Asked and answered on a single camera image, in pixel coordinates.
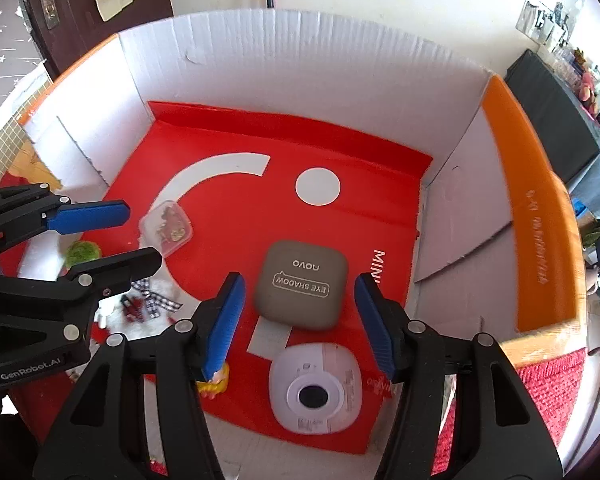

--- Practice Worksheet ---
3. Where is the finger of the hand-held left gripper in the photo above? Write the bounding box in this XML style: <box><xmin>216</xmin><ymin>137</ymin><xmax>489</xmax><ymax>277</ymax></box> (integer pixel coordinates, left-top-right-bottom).
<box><xmin>0</xmin><ymin>246</ymin><xmax>162</xmax><ymax>366</ymax></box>
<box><xmin>0</xmin><ymin>183</ymin><xmax>131</xmax><ymax>256</ymax></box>

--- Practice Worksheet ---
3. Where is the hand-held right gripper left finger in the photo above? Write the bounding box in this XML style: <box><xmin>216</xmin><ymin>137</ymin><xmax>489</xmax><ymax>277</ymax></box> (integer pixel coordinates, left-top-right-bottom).
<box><xmin>32</xmin><ymin>271</ymin><xmax>247</xmax><ymax>480</ymax></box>

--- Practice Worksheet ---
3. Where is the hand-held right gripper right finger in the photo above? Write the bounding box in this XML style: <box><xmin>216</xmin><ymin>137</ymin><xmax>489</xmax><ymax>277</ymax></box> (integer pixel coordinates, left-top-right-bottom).
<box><xmin>354</xmin><ymin>272</ymin><xmax>566</xmax><ymax>480</ymax></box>

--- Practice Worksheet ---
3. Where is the large green fuzzy scrunchie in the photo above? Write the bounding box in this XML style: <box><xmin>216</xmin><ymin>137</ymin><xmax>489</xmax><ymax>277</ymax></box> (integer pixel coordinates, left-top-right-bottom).
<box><xmin>64</xmin><ymin>240</ymin><xmax>102</xmax><ymax>271</ymax></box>

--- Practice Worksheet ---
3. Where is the white fluffy bunny scrunchie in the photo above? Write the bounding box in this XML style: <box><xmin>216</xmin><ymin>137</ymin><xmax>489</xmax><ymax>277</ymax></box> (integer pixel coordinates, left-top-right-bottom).
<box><xmin>92</xmin><ymin>276</ymin><xmax>201</xmax><ymax>333</ymax></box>

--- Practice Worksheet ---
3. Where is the small clear plastic case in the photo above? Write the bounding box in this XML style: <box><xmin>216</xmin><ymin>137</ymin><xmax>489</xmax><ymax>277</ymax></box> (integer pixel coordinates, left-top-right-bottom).
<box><xmin>139</xmin><ymin>200</ymin><xmax>194</xmax><ymax>258</ymax></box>

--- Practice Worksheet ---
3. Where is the small yellow figure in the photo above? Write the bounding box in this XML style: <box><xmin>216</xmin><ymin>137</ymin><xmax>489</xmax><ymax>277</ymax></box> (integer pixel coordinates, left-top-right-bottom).
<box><xmin>196</xmin><ymin>362</ymin><xmax>230</xmax><ymax>401</ymax></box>

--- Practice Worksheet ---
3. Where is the taupe eyeshadow case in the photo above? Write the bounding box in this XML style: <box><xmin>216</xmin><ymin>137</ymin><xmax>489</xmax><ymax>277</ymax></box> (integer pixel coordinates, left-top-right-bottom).
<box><xmin>254</xmin><ymin>240</ymin><xmax>350</xmax><ymax>332</ymax></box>

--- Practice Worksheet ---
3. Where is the white pink mini camera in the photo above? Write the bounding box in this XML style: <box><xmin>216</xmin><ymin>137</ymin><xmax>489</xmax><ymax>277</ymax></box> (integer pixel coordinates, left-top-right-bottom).
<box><xmin>268</xmin><ymin>342</ymin><xmax>365</xmax><ymax>435</ymax></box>

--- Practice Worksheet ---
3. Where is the orange cardboard box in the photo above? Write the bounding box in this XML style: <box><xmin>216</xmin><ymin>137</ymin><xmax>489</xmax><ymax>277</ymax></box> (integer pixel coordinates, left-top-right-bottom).
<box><xmin>0</xmin><ymin>7</ymin><xmax>588</xmax><ymax>466</ymax></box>

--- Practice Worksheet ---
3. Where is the red knitted mat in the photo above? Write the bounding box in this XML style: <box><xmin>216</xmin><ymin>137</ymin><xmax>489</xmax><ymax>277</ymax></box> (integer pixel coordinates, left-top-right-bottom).
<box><xmin>432</xmin><ymin>347</ymin><xmax>588</xmax><ymax>461</ymax></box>

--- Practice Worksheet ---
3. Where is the dark brown door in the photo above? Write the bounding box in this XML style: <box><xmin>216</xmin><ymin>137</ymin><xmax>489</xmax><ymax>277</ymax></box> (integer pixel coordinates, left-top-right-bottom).
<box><xmin>20</xmin><ymin>0</ymin><xmax>175</xmax><ymax>78</ymax></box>

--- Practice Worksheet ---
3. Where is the dresser with blue cloth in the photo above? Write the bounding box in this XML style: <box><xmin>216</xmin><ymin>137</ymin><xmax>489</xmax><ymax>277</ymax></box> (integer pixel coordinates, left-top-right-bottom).
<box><xmin>504</xmin><ymin>50</ymin><xmax>600</xmax><ymax>241</ymax></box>

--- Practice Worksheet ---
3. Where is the row of cosmetics bottles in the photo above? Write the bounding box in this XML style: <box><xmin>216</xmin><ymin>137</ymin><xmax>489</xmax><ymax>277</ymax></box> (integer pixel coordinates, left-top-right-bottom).
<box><xmin>550</xmin><ymin>45</ymin><xmax>600</xmax><ymax>151</ymax></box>

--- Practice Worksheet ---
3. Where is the metal door handle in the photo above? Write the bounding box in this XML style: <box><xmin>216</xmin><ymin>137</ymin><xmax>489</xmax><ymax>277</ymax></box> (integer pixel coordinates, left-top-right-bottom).
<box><xmin>37</xmin><ymin>0</ymin><xmax>66</xmax><ymax>28</ymax></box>

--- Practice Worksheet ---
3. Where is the wall mirror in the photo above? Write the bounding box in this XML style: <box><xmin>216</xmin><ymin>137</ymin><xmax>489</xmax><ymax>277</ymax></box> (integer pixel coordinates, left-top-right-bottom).
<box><xmin>515</xmin><ymin>0</ymin><xmax>591</xmax><ymax>53</ymax></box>

